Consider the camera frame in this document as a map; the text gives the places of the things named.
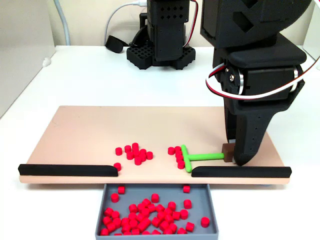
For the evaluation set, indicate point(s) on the red cylindrical granule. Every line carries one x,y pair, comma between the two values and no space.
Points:
137,160
164,225
116,222
133,208
178,149
161,215
187,203
178,154
142,225
135,145
145,232
205,221
160,208
142,157
132,216
142,151
167,231
151,207
179,158
146,221
135,231
155,198
181,164
176,215
190,226
108,211
136,155
114,197
115,214
171,205
127,233
182,231
111,227
104,231
130,155
171,150
156,232
133,223
121,190
117,166
139,217
172,228
146,202
149,155
128,148
126,228
155,221
145,212
106,220
135,151
168,211
186,188
141,206
118,151
125,221
184,214
169,218

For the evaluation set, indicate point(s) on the white conduit tube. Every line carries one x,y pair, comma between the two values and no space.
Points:
63,22

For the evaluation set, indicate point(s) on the white table bumper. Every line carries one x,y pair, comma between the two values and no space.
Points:
318,66
46,61

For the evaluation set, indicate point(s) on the black foam guide rail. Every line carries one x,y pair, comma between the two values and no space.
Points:
250,172
62,170

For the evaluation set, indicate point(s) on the tan flat board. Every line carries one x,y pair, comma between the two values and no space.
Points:
100,130

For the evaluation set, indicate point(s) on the grey rectangular tray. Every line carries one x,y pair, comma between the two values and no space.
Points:
200,200

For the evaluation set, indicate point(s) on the green T-shaped pusher tool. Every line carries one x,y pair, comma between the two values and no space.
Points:
205,156

